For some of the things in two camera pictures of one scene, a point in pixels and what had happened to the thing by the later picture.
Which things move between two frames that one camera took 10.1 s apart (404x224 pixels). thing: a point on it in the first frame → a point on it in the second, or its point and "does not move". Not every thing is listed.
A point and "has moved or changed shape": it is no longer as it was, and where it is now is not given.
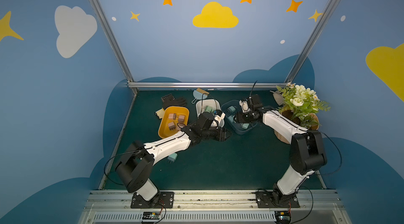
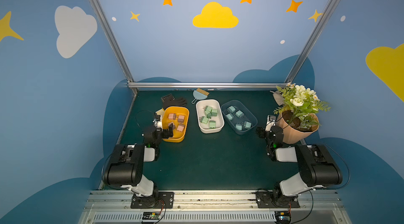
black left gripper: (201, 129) → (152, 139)
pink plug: (181, 118) does not move
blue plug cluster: (172, 158) has moved or changed shape
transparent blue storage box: (230, 109) does not move
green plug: (209, 109) does not move
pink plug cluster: (171, 125) does not move
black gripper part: (169, 100) does not move
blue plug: (231, 109) does not move
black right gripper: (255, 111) → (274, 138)
